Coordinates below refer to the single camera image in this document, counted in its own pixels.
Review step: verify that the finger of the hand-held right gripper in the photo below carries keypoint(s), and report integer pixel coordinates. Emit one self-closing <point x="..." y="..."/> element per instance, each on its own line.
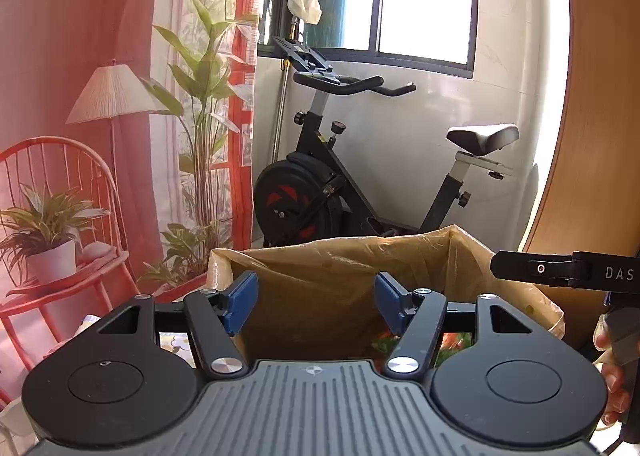
<point x="530" y="268"/>

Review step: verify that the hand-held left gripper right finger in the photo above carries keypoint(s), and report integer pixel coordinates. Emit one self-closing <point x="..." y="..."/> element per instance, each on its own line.
<point x="392" y="303"/>

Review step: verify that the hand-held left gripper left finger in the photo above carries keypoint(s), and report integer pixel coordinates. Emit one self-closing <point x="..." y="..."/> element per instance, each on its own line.
<point x="242" y="303"/>

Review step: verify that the plastic-lined cardboard box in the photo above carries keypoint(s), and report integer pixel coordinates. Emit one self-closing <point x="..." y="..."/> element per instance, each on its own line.
<point x="320" y="286"/>

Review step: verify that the person's right hand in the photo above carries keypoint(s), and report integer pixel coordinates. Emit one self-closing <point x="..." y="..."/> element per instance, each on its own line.
<point x="614" y="388"/>

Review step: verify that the orange snack packet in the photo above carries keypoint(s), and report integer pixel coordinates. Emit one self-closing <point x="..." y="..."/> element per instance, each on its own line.
<point x="452" y="342"/>

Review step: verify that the flower-patterned tablecloth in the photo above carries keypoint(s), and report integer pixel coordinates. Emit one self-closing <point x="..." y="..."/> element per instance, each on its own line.
<point x="175" y="347"/>

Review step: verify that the black exercise bike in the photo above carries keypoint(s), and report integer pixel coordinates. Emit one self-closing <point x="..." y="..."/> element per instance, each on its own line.
<point x="310" y="196"/>

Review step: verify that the wooden door panel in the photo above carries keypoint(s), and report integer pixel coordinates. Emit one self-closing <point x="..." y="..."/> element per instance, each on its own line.
<point x="595" y="111"/>

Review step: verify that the white object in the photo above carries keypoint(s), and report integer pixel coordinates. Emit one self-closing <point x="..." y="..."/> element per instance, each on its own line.
<point x="12" y="418"/>

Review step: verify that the pole with white wrapped top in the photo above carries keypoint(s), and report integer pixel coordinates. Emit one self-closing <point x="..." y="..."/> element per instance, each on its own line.
<point x="305" y="6"/>

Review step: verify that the printed backdrop cloth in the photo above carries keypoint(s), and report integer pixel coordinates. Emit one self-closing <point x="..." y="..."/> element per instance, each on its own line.
<point x="75" y="36"/>

